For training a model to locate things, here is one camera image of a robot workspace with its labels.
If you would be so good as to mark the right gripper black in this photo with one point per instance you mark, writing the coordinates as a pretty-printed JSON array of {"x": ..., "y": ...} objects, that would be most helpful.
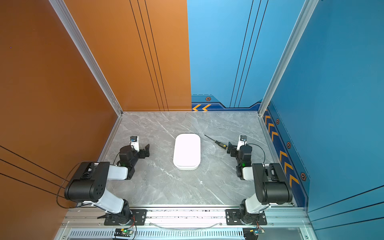
[{"x": 234, "y": 150}]

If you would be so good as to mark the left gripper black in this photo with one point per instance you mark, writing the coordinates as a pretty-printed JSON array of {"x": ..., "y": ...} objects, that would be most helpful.
[{"x": 141, "y": 152}]

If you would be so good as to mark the black yellow screwdriver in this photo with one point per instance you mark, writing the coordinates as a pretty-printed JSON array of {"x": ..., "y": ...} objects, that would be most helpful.
[{"x": 220, "y": 144}]

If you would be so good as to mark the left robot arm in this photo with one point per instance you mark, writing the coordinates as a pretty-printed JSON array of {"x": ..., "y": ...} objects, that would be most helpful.
[{"x": 88, "y": 185}]

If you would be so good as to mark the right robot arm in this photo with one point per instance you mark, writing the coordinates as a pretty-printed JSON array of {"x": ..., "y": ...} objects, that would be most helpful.
[{"x": 270, "y": 184}]

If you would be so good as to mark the white plastic bin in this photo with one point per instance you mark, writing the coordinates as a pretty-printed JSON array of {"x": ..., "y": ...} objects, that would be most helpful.
[{"x": 187, "y": 152}]

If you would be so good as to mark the green circuit board left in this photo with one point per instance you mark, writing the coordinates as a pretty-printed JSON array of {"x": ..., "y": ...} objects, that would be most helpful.
[{"x": 123, "y": 234}]

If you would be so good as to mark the circuit board right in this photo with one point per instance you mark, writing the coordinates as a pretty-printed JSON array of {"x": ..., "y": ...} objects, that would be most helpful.
[{"x": 256, "y": 232}]

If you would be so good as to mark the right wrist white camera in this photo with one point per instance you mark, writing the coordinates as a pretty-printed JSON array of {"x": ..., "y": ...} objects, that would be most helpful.
[{"x": 242, "y": 141}]

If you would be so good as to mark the wrist white camera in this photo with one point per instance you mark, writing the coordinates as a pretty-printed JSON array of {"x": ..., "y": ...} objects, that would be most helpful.
[
  {"x": 134, "y": 143},
  {"x": 242, "y": 141}
]

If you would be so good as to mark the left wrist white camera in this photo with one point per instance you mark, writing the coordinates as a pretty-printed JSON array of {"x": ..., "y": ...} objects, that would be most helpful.
[{"x": 134, "y": 143}]

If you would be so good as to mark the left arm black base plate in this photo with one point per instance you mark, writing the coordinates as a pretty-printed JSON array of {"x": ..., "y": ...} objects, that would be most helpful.
[{"x": 137, "y": 217}]

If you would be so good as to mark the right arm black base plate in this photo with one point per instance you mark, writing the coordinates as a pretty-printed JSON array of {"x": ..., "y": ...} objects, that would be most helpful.
[{"x": 235, "y": 217}]

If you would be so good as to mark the aluminium front rail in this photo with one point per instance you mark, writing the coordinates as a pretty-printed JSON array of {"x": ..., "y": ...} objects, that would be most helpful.
[{"x": 188, "y": 217}]

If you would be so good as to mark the right aluminium corner post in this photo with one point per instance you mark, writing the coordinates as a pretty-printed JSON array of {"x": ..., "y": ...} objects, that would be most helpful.
[{"x": 292, "y": 43}]

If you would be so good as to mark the aluminium corner post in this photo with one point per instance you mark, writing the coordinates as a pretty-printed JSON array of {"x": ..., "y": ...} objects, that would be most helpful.
[
  {"x": 292, "y": 43},
  {"x": 74, "y": 32}
]

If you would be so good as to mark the left aluminium corner post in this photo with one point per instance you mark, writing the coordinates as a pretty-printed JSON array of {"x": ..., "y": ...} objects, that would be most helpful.
[{"x": 74, "y": 32}]

